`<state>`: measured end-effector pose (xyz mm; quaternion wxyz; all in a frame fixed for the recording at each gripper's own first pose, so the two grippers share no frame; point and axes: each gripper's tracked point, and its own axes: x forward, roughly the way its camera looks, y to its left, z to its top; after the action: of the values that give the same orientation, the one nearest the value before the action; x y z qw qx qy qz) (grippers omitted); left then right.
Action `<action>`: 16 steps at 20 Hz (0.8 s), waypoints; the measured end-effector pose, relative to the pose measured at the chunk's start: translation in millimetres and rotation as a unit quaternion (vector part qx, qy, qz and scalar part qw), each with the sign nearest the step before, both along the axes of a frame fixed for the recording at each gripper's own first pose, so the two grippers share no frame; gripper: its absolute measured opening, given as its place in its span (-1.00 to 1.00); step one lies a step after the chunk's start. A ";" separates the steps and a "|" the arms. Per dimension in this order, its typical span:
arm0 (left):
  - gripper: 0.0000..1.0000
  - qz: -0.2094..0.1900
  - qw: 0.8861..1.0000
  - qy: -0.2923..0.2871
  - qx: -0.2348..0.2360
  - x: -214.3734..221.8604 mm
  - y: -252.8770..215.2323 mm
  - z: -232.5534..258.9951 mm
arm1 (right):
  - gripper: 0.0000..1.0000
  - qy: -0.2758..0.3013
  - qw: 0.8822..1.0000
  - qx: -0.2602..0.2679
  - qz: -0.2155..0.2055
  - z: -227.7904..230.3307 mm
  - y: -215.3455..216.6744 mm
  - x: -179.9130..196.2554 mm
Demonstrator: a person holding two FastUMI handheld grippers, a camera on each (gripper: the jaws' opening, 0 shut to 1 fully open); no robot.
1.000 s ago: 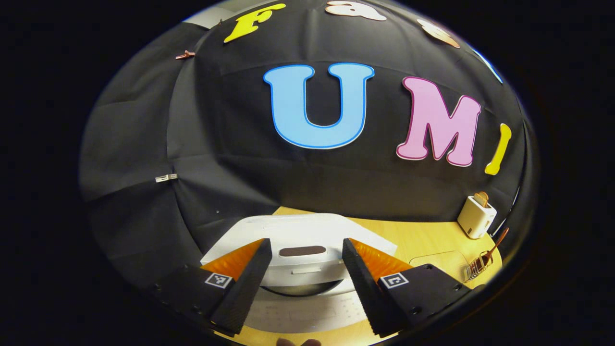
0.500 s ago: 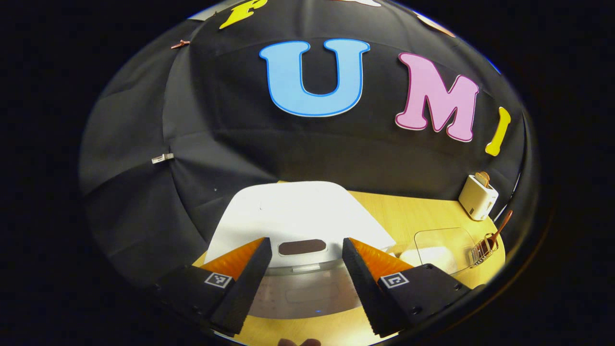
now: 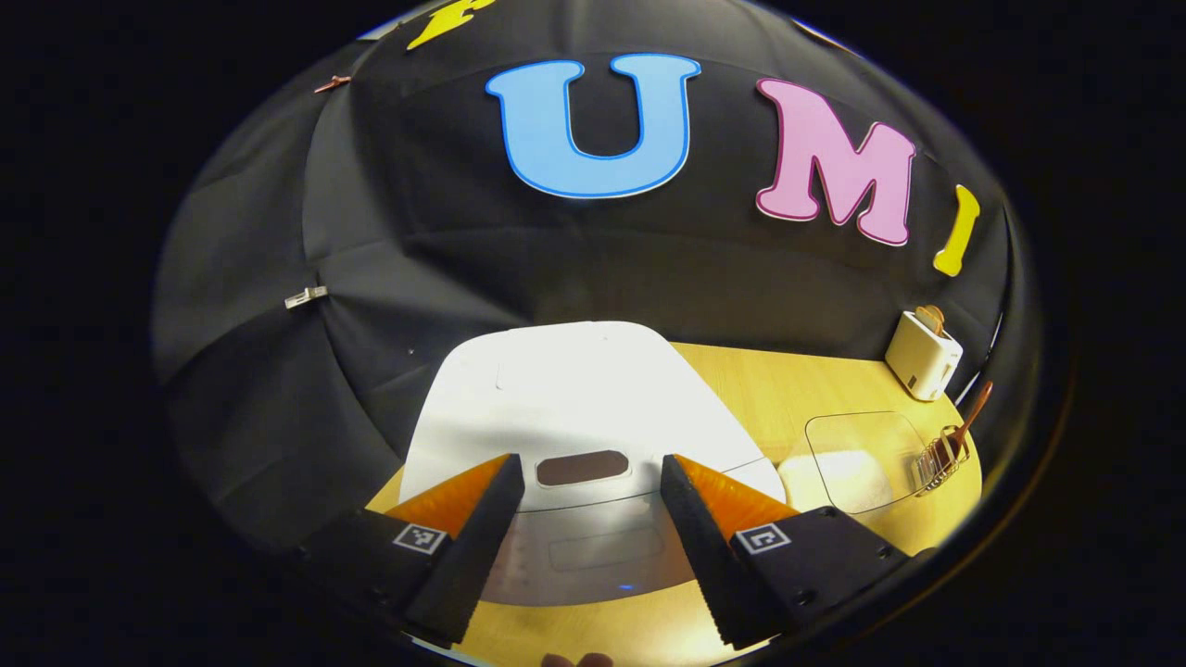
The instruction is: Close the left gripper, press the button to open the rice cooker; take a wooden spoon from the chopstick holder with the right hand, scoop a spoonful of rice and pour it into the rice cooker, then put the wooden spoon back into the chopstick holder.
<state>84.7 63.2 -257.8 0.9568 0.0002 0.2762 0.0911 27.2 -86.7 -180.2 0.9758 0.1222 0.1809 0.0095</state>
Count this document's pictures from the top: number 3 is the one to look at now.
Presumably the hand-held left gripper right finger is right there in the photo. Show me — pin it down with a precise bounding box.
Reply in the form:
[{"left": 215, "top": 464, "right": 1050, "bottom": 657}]
[{"left": 660, "top": 453, "right": 937, "bottom": 651}]

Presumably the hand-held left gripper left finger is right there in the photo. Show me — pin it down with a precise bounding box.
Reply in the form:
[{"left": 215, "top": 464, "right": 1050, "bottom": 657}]
[{"left": 296, "top": 453, "right": 526, "bottom": 649}]

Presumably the white rice cooker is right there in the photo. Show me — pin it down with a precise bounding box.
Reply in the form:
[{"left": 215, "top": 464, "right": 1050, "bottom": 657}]
[{"left": 398, "top": 321, "right": 789, "bottom": 608}]

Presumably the metal wire chopstick holder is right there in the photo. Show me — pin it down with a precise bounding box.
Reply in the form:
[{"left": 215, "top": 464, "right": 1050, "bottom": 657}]
[{"left": 913, "top": 424, "right": 972, "bottom": 498}]

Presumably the brown wooden spoon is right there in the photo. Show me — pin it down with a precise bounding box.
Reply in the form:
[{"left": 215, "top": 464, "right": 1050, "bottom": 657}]
[{"left": 936, "top": 380, "right": 994, "bottom": 464}]

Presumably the white toaster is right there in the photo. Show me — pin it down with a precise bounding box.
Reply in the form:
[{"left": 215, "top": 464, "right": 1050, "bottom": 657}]
[{"left": 885, "top": 310, "right": 965, "bottom": 402}]

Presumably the black backdrop cloth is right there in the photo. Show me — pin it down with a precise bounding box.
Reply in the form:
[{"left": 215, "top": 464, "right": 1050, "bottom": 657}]
[{"left": 153, "top": 0, "right": 1043, "bottom": 557}]

